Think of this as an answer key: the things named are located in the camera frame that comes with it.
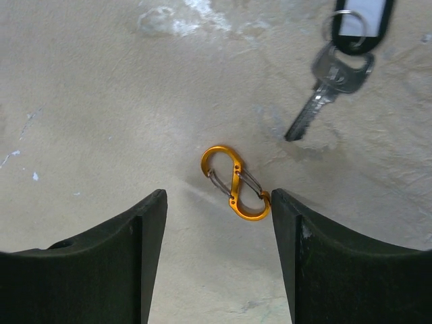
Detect orange S carabiner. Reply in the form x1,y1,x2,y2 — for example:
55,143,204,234
200,145,271,221

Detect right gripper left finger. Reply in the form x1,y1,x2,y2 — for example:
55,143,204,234
1,189,167,323

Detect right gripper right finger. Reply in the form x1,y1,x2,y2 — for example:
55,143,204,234
271,189,431,323

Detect black tag key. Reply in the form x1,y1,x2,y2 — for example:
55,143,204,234
284,0,396,142

